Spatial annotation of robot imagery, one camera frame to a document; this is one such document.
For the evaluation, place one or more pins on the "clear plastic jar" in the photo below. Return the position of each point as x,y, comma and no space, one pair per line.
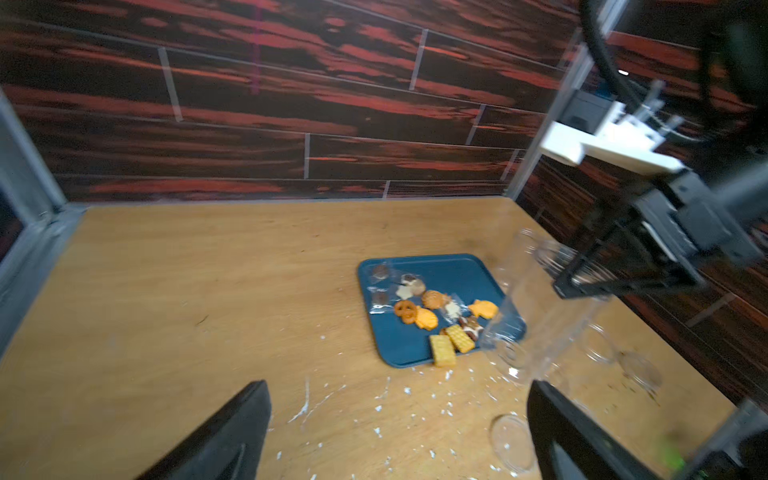
597,345

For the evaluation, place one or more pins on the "wrapped dark chocolate cookie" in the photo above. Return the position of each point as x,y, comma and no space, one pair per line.
380,272

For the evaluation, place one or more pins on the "blue plastic tray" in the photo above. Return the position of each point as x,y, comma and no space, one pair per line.
403,345

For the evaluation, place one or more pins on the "yellow ridged corn snack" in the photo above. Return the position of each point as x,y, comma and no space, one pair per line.
443,351

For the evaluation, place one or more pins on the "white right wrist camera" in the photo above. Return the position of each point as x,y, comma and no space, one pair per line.
592,126

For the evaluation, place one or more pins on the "flower shaped butter cookie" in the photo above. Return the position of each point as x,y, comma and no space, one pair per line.
433,300

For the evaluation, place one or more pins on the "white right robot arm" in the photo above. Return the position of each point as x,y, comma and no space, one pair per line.
683,107

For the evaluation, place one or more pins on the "wrapped white flower cookie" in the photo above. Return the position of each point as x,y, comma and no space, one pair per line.
404,292

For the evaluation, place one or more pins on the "round plain cookie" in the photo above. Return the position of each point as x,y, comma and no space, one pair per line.
414,283

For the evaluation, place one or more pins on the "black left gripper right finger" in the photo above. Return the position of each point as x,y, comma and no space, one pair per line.
568,444

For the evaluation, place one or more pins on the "brown star iced cookie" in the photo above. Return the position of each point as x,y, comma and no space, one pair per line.
472,327

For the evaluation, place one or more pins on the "aluminium corner post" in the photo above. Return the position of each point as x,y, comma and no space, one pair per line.
579,66
47,219

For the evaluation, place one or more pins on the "clear jar with yellow snacks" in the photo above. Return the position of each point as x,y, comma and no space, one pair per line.
534,323

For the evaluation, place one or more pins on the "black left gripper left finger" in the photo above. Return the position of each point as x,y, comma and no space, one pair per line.
228,445

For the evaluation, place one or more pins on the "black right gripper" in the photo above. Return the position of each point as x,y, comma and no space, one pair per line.
653,244

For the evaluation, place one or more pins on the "aluminium corner post right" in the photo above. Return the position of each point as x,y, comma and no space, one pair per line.
579,66

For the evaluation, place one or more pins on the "aluminium corner post left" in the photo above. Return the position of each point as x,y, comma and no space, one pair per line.
47,219

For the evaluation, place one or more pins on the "wrapped brown round cookie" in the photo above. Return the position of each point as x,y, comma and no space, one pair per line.
380,301

